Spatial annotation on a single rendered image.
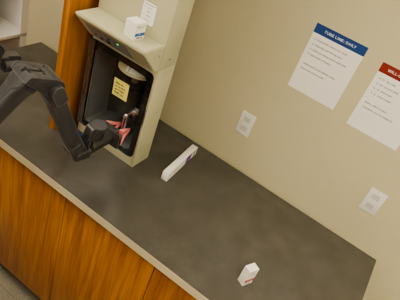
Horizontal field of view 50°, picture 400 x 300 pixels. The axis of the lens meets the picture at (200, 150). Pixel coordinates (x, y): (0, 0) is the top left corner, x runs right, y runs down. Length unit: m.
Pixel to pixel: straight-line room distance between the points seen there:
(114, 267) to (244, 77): 0.96
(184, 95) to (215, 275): 0.91
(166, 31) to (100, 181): 0.64
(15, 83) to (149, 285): 0.91
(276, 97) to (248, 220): 0.53
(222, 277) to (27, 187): 0.91
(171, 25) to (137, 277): 0.94
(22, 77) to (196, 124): 1.12
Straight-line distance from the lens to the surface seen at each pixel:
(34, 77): 1.17
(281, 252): 1.78
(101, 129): 1.53
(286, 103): 1.87
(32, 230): 2.10
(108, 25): 1.59
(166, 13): 1.53
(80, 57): 1.86
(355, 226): 2.01
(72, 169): 1.79
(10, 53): 1.71
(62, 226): 1.90
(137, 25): 1.51
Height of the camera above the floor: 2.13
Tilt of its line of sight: 35 degrees down
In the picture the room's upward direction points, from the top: 21 degrees clockwise
